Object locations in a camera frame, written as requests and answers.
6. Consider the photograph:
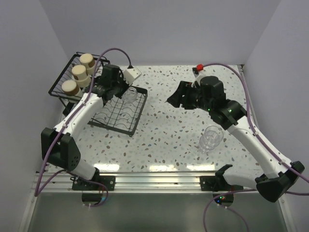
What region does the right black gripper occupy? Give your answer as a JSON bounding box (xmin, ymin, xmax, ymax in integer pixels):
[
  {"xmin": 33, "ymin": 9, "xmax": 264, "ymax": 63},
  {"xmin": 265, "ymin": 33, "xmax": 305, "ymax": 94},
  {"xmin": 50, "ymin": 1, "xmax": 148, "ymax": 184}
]
[{"xmin": 167, "ymin": 80, "xmax": 213, "ymax": 112}]

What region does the clear plastic cup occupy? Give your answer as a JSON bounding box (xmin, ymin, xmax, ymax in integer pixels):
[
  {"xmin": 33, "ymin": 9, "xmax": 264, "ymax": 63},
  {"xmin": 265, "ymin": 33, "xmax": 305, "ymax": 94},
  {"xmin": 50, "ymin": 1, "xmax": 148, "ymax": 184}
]
[
  {"xmin": 198, "ymin": 135, "xmax": 221, "ymax": 153},
  {"xmin": 203, "ymin": 126, "xmax": 224, "ymax": 143},
  {"xmin": 121, "ymin": 87, "xmax": 138, "ymax": 104}
]

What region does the beige cup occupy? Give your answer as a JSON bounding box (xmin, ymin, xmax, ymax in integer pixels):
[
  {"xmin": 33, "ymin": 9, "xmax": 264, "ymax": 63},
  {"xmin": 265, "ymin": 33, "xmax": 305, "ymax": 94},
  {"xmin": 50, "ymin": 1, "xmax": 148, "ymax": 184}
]
[
  {"xmin": 79, "ymin": 53, "xmax": 96, "ymax": 75},
  {"xmin": 71, "ymin": 65, "xmax": 91, "ymax": 87},
  {"xmin": 61, "ymin": 80, "xmax": 83, "ymax": 98}
]

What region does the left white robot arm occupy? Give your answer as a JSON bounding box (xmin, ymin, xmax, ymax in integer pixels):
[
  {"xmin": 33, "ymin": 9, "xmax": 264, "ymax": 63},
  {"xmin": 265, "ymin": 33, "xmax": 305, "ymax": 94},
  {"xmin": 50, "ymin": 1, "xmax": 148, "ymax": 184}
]
[{"xmin": 41, "ymin": 64, "xmax": 135, "ymax": 190}]

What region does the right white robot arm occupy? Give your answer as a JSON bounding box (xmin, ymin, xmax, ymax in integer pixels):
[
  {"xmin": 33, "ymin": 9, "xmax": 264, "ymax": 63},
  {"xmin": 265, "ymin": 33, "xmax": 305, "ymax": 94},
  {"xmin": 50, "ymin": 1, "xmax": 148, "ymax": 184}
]
[{"xmin": 167, "ymin": 76, "xmax": 305, "ymax": 203}]

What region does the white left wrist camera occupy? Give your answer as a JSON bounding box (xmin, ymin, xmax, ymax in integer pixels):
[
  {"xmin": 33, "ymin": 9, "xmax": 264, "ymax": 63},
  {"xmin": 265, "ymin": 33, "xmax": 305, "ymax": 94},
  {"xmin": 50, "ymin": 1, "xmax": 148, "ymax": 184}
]
[{"xmin": 123, "ymin": 68, "xmax": 141, "ymax": 86}]

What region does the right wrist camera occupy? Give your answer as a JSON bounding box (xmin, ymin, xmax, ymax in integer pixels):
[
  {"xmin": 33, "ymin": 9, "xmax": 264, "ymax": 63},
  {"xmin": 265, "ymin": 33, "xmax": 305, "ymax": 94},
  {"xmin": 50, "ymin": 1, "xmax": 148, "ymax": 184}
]
[{"xmin": 191, "ymin": 64, "xmax": 205, "ymax": 87}]

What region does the black wire dish rack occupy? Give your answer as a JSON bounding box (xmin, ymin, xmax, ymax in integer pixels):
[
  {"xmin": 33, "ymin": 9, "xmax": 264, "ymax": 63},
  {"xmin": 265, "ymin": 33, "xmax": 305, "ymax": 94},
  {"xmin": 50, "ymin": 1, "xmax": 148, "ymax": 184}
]
[{"xmin": 48, "ymin": 52, "xmax": 148, "ymax": 137}]

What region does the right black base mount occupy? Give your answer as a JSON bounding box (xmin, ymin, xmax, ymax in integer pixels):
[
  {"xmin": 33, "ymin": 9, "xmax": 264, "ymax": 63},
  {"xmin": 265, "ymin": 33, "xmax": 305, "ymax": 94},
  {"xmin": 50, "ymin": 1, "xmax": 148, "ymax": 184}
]
[{"xmin": 199, "ymin": 176, "xmax": 244, "ymax": 192}]

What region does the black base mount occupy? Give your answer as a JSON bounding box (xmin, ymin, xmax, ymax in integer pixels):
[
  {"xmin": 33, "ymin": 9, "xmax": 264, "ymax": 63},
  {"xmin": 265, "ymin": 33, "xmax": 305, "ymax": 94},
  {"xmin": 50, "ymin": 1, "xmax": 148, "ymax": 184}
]
[
  {"xmin": 199, "ymin": 176, "xmax": 244, "ymax": 192},
  {"xmin": 70, "ymin": 174, "xmax": 116, "ymax": 191}
]

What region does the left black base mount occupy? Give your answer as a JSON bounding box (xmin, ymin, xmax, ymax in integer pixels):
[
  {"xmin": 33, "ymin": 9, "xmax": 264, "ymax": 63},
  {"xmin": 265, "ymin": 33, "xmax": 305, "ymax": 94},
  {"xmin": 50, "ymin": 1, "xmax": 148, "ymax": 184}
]
[{"xmin": 70, "ymin": 174, "xmax": 116, "ymax": 191}]

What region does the aluminium mounting rail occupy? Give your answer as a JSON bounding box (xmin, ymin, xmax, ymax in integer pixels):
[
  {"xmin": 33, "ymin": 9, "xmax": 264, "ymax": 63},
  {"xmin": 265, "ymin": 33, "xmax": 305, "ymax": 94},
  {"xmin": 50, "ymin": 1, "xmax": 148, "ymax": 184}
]
[{"xmin": 31, "ymin": 172, "xmax": 284, "ymax": 193}]

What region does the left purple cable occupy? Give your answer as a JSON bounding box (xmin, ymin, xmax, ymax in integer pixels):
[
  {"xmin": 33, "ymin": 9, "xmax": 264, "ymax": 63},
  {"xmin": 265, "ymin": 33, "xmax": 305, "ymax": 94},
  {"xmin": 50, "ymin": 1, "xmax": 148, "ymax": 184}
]
[{"xmin": 34, "ymin": 47, "xmax": 133, "ymax": 207}]

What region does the purple cable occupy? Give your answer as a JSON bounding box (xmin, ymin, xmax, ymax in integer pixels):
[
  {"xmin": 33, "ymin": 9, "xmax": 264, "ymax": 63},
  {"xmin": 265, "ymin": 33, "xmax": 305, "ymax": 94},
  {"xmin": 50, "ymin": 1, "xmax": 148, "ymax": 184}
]
[
  {"xmin": 34, "ymin": 47, "xmax": 133, "ymax": 207},
  {"xmin": 197, "ymin": 62, "xmax": 309, "ymax": 232}
]

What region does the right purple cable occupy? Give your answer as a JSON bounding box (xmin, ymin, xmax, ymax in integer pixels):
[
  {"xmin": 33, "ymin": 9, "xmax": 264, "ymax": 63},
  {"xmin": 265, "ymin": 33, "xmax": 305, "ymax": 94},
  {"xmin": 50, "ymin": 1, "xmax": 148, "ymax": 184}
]
[{"xmin": 197, "ymin": 62, "xmax": 309, "ymax": 232}]

